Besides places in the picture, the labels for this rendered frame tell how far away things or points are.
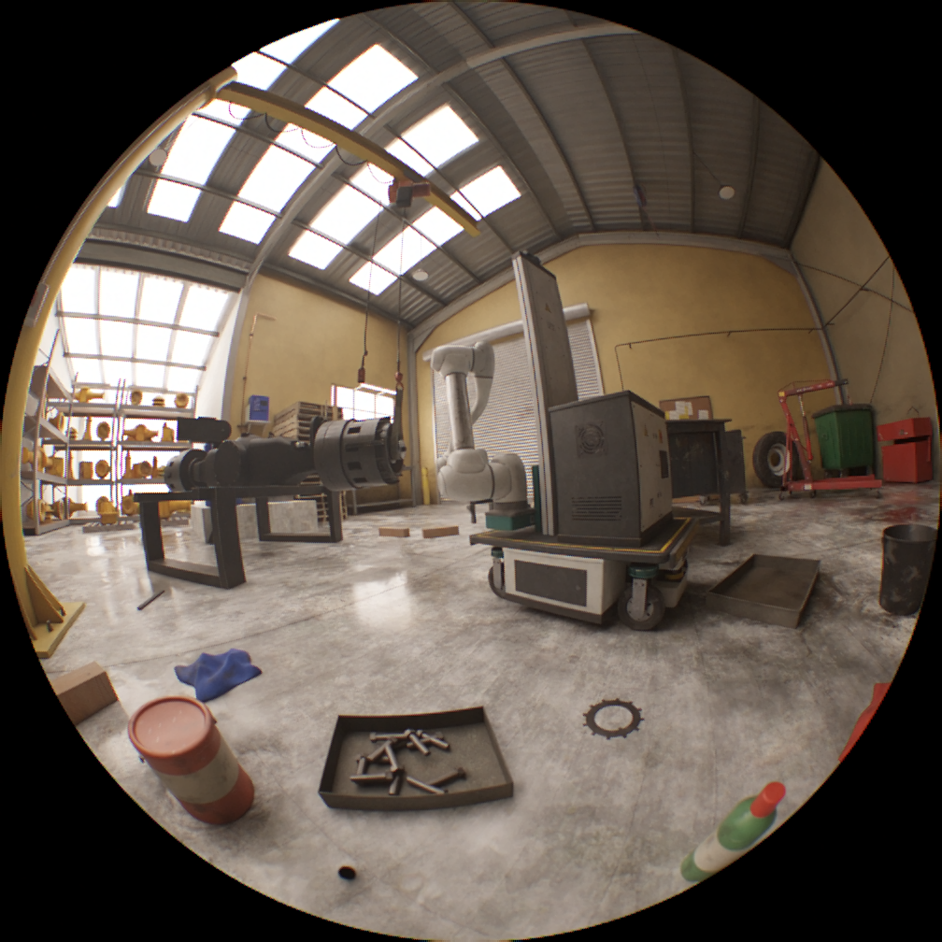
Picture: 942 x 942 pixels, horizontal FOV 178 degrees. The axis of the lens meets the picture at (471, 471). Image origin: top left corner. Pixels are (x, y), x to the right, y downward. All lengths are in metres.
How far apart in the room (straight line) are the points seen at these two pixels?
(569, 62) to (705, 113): 2.44
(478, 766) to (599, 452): 0.97
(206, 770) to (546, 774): 0.60
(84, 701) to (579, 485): 1.78
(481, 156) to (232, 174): 4.80
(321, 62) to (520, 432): 8.87
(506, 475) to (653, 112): 6.89
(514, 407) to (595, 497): 6.57
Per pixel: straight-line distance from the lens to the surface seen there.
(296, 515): 4.70
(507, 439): 7.54
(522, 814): 0.65
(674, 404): 6.99
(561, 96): 6.90
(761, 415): 7.50
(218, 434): 4.24
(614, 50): 6.57
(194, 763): 0.63
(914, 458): 6.22
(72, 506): 10.18
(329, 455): 2.21
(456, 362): 1.44
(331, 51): 6.51
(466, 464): 1.24
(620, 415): 1.06
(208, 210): 7.61
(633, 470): 1.03
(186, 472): 3.86
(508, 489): 1.29
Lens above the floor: 0.58
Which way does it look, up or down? 2 degrees up
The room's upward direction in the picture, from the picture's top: 4 degrees counter-clockwise
